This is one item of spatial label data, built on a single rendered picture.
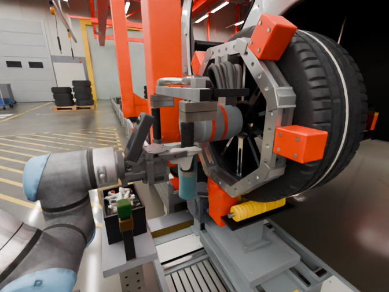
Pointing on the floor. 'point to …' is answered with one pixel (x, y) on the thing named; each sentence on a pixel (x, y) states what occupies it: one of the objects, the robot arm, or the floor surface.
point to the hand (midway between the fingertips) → (194, 145)
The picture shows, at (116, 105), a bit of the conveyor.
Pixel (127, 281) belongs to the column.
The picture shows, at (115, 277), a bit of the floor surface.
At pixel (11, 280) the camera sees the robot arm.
